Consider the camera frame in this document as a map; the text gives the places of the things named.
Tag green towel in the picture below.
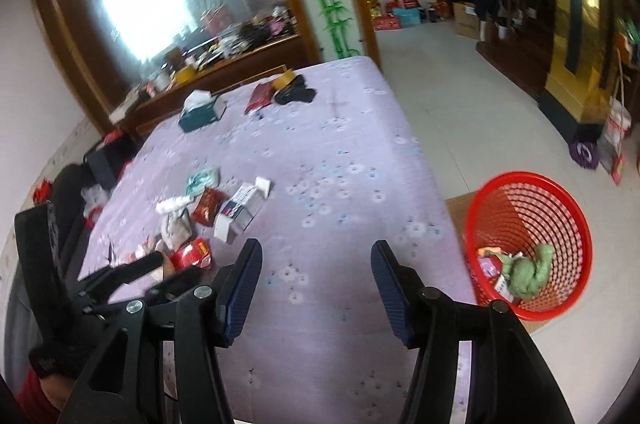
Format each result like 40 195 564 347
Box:
496 244 554 300

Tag torn red white packaging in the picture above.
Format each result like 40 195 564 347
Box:
132 208 212 281

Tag dark red snack packet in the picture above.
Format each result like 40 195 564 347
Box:
191 188 228 227

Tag white spray bottle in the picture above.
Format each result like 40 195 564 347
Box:
155 195 195 215

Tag blue white medicine box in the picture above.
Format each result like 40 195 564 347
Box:
214 177 271 244

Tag teal wet wipes pack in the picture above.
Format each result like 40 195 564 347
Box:
186 167 220 196

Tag long white barcode box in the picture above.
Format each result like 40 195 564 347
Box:
477 247 515 301

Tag black sofa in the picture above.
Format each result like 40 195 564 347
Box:
4 164 96 385

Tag red plastic basket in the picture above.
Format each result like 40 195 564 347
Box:
463 171 592 322

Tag purple mop head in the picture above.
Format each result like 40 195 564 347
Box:
568 140 600 170

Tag purple floral tablecloth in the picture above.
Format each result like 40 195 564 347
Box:
81 56 473 423

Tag teal tissue box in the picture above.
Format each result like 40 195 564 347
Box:
178 96 227 133

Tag wooden sideboard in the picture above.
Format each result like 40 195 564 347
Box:
116 35 321 140

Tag red packet at far end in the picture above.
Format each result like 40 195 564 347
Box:
244 82 276 115

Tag black toy pistol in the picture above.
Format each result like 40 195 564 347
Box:
273 75 317 105

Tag yellow tape roll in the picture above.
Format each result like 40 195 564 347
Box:
271 69 296 92

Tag cardboard box on floor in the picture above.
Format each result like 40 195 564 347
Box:
454 2 480 40

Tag gold pillar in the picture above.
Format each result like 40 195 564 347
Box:
538 0 615 143

